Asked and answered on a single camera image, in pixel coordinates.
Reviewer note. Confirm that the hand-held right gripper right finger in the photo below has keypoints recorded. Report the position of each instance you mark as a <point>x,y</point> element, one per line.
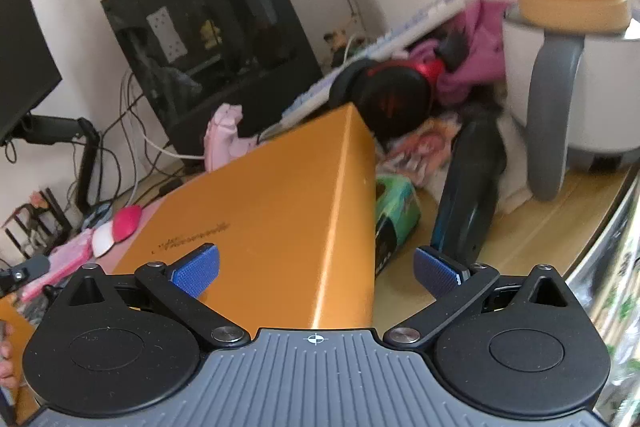
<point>440,274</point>

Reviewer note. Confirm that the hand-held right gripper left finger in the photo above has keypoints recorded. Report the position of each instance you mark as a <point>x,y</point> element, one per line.
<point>196,269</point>

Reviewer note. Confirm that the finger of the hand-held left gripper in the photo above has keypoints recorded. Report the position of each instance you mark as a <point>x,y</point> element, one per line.
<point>30,268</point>

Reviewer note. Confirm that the orange box lid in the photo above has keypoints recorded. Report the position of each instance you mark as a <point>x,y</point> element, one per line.
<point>280,217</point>

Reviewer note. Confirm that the wooden desktop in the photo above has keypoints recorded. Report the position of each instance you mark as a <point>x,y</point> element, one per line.
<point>550,232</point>

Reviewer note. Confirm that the person's left hand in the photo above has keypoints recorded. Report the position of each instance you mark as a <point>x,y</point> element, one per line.
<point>5,357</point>

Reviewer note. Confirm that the pink keypad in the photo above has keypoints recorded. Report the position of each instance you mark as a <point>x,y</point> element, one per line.
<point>65,259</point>

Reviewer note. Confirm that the dark figurine with pink hair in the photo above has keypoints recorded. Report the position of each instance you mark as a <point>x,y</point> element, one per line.
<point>37,202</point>

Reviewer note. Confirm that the pink white computer mouse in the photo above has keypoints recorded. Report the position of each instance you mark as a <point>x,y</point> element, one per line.
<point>150,212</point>

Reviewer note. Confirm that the green printed packet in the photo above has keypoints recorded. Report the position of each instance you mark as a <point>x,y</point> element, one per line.
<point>397,212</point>

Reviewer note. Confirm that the black glossy bottle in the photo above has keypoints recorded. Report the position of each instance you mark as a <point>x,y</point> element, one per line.
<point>467,197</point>

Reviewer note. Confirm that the pink printed packet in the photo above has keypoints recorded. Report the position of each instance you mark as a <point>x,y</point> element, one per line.
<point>425,147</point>

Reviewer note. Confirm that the black red headphones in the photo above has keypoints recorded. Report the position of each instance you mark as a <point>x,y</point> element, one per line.
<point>395,99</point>

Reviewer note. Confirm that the black computer monitor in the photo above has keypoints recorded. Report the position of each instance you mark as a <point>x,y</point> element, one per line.
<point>22,57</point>

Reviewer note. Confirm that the black glass computer case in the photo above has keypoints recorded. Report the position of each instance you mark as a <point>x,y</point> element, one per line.
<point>210,47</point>

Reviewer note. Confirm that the pink cloth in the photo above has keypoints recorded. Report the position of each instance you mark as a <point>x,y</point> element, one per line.
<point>475,52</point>

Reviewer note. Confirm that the white blue keyboard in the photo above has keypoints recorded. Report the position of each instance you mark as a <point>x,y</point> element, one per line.
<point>390,39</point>

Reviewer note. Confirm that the white round appliance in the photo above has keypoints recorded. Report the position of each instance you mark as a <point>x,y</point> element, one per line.
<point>610,97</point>

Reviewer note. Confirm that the small brown figurine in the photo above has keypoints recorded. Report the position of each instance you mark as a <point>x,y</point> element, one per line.
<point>336,47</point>

